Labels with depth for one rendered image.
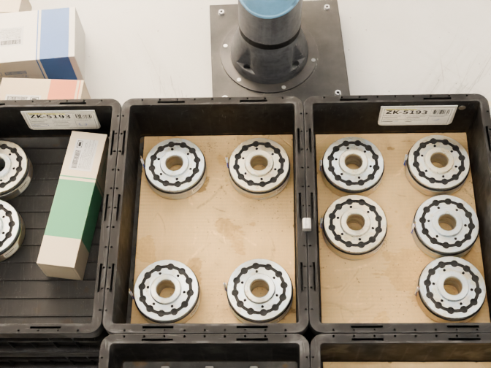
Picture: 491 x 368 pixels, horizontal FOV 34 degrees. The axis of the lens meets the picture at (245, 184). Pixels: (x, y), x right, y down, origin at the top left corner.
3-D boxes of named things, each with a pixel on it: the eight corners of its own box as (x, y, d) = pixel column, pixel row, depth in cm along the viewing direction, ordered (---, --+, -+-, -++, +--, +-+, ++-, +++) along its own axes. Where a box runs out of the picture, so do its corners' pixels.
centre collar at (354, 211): (340, 208, 132) (340, 207, 131) (370, 209, 132) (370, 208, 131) (339, 236, 130) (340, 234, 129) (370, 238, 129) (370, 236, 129)
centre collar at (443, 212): (428, 211, 131) (429, 209, 130) (458, 207, 131) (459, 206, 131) (435, 239, 129) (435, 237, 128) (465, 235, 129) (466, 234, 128)
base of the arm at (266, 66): (228, 27, 163) (226, -8, 154) (303, 22, 163) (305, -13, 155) (233, 87, 156) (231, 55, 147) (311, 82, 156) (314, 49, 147)
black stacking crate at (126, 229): (134, 134, 145) (123, 101, 135) (300, 132, 144) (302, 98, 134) (117, 353, 128) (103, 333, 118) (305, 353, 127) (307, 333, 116)
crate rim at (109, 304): (124, 105, 137) (122, 98, 135) (302, 103, 136) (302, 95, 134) (104, 337, 119) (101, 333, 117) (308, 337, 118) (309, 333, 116)
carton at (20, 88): (1, 150, 158) (-11, 131, 151) (13, 98, 163) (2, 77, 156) (82, 153, 157) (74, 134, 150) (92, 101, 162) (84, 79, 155)
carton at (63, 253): (82, 280, 131) (74, 267, 126) (46, 276, 132) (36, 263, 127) (113, 151, 142) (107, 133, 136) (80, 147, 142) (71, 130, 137)
